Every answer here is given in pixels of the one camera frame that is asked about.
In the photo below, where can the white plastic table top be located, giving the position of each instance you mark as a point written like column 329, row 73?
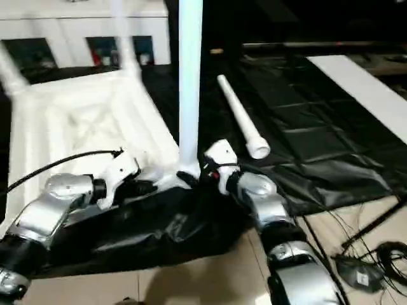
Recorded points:
column 79, row 111

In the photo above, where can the black stand base with label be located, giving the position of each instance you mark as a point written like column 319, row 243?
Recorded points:
column 353, row 273

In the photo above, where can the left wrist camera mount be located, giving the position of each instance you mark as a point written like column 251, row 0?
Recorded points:
column 121, row 168

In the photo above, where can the black stand pole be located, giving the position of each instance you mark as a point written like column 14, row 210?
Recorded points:
column 372, row 225

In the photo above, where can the small tan object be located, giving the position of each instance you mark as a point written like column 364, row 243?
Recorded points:
column 216, row 51

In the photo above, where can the white sideboard cabinet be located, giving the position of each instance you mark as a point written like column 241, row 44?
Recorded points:
column 79, row 25

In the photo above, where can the red bottle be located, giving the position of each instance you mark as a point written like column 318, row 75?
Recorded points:
column 96, row 55

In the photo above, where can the small white jar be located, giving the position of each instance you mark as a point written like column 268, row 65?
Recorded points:
column 106, row 59
column 144, row 58

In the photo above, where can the dark metal bar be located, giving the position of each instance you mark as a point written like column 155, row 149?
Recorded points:
column 318, row 44

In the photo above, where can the white tapered table leg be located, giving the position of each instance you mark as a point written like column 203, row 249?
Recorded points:
column 127, row 47
column 189, row 79
column 11, row 76
column 238, row 111

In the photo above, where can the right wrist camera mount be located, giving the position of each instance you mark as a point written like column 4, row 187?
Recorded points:
column 219, row 152

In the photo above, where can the white flat board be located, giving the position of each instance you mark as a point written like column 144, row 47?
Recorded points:
column 359, row 85

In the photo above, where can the black work mat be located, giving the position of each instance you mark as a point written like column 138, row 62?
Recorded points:
column 318, row 133

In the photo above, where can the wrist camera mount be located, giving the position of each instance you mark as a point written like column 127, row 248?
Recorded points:
column 121, row 168
column 219, row 152

